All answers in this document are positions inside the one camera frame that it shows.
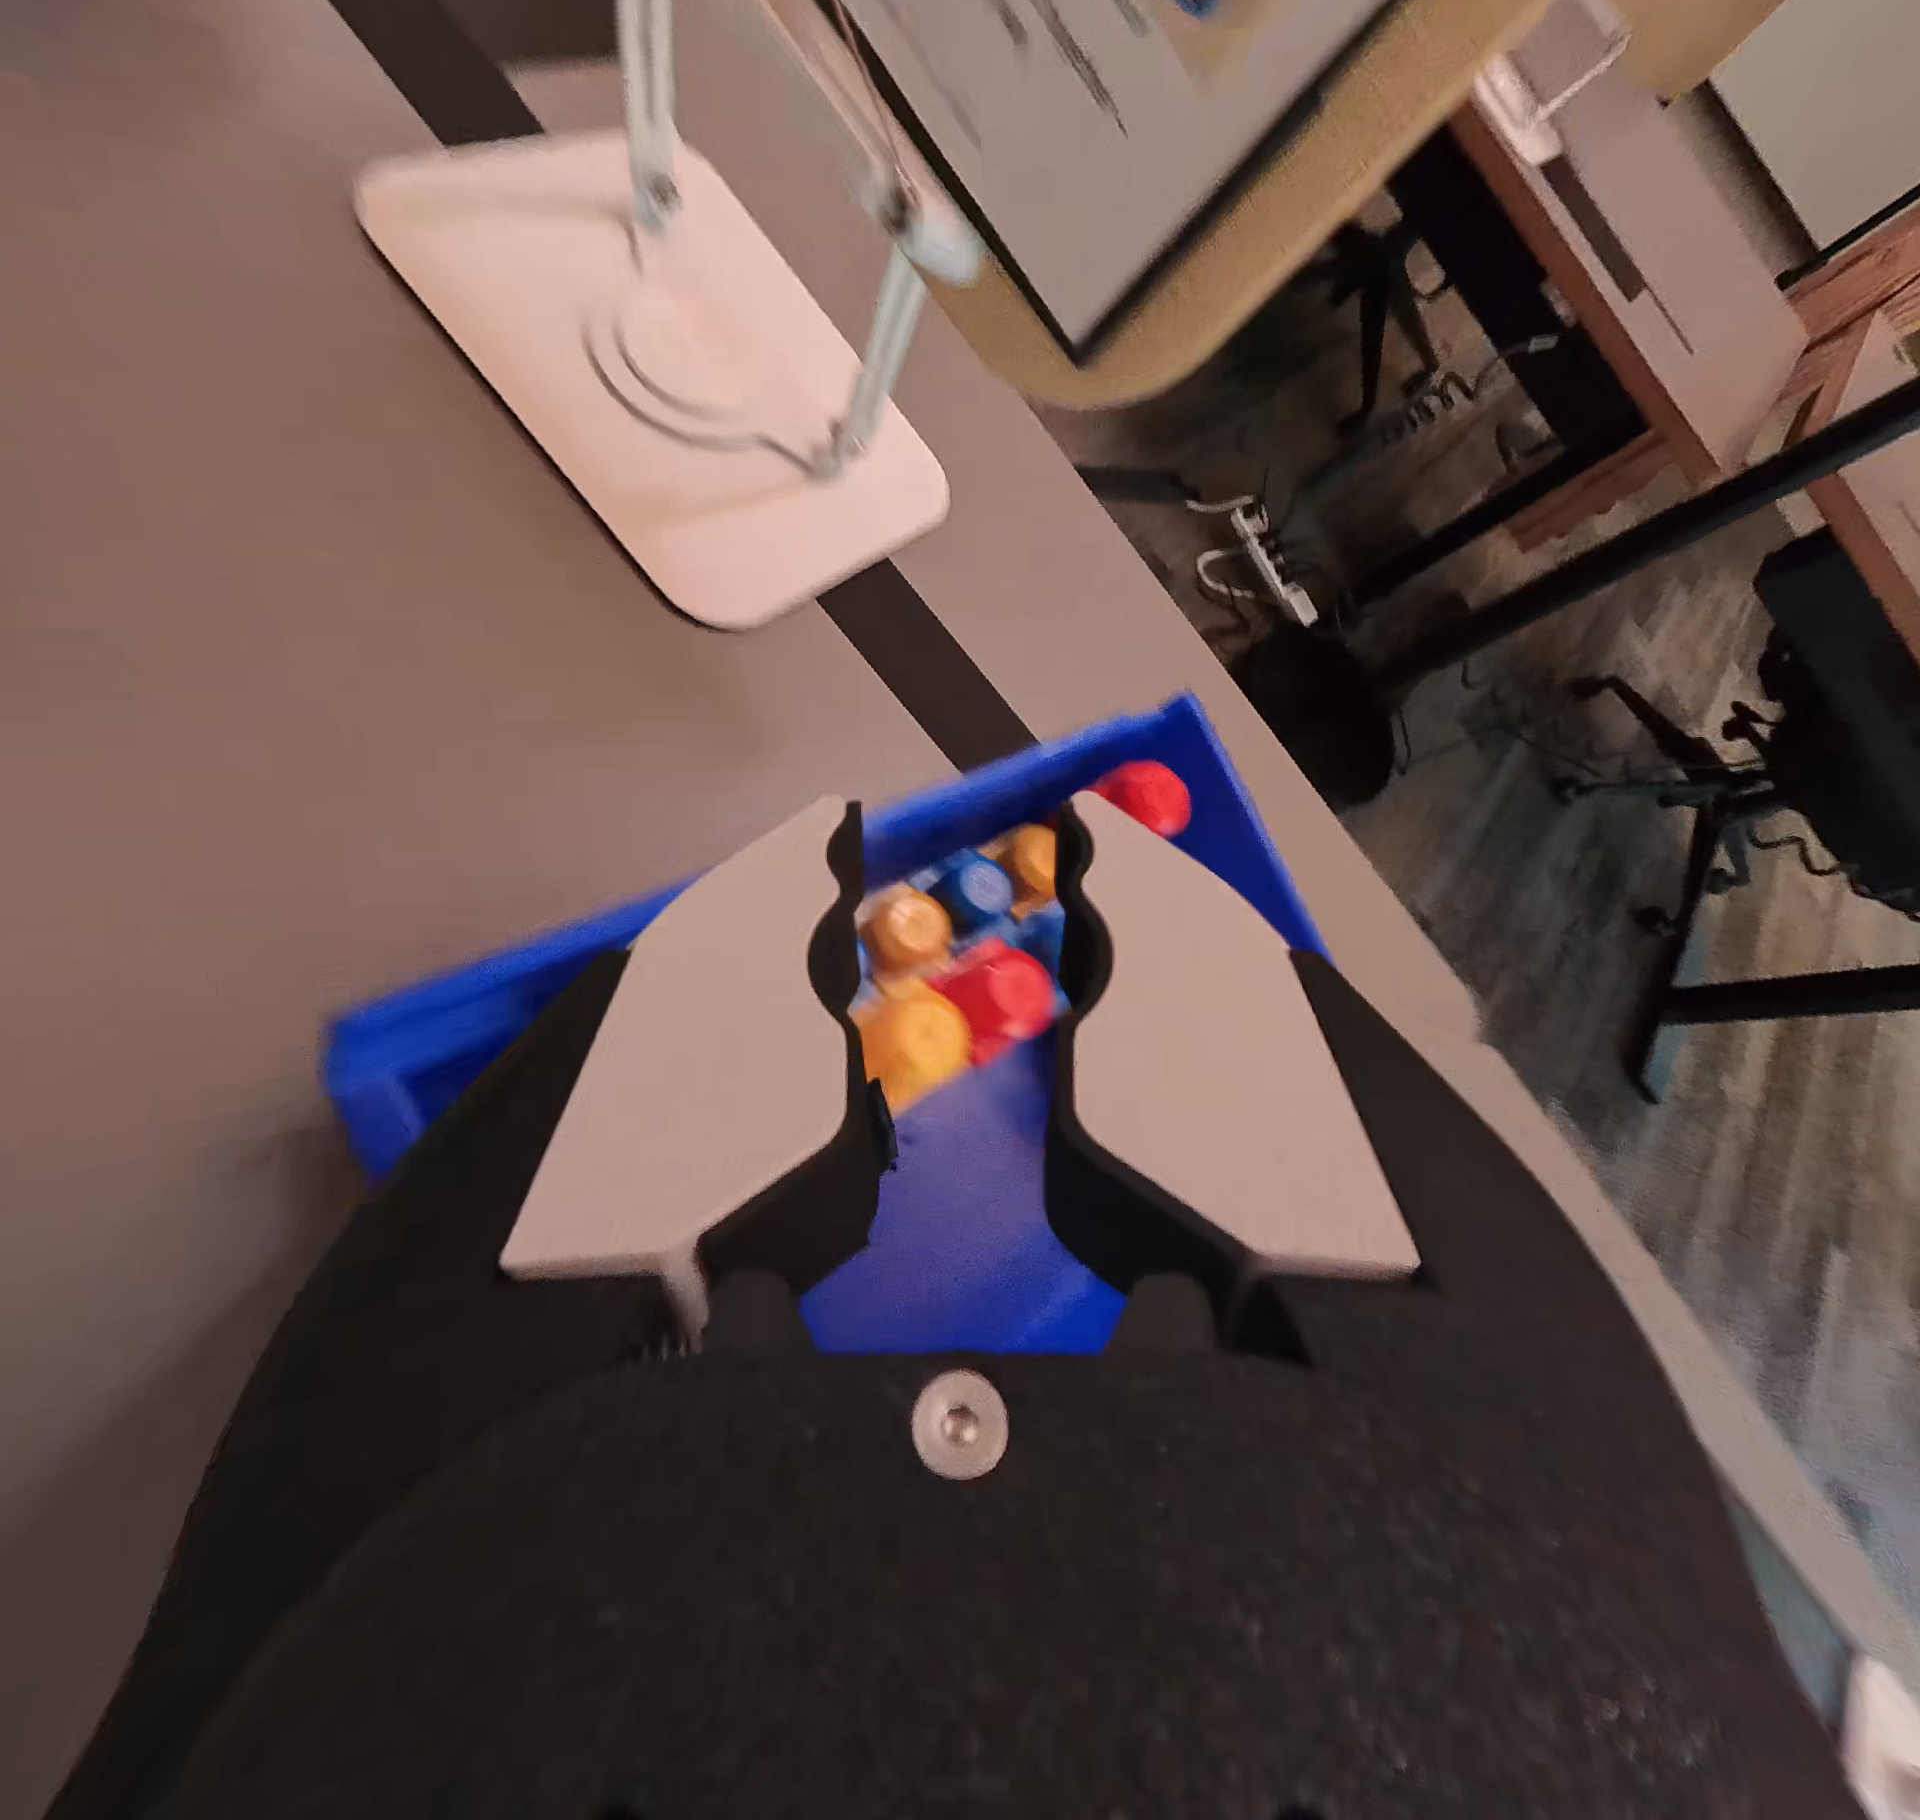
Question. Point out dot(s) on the orange two-stud mega block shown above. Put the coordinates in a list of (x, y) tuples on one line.
[(904, 928)]

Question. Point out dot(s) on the white power strip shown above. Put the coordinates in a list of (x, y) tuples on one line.
[(1268, 569)]

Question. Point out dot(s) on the wooden top office desk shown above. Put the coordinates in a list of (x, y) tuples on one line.
[(1635, 244)]

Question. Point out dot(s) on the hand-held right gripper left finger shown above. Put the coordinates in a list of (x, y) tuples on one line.
[(690, 1084)]

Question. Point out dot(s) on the blue plastic bin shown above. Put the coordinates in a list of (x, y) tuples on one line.
[(961, 1250)]

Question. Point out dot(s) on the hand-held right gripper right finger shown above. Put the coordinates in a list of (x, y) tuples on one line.
[(1214, 1084)]

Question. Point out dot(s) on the black office chair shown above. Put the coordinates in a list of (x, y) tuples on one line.
[(1845, 711)]

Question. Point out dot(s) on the orange one-stud mega block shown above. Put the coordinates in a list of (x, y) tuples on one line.
[(1029, 860), (914, 1041)]

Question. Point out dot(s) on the printed instruction sheet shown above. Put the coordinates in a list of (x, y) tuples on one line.
[(1080, 94)]

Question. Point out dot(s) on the blue one-stud mega block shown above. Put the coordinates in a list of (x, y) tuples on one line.
[(972, 891)]

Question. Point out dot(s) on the white base document stand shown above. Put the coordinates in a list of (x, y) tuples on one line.
[(601, 350)]

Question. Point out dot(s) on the red one-stud mega block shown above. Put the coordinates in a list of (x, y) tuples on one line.
[(998, 995), (1148, 797)]

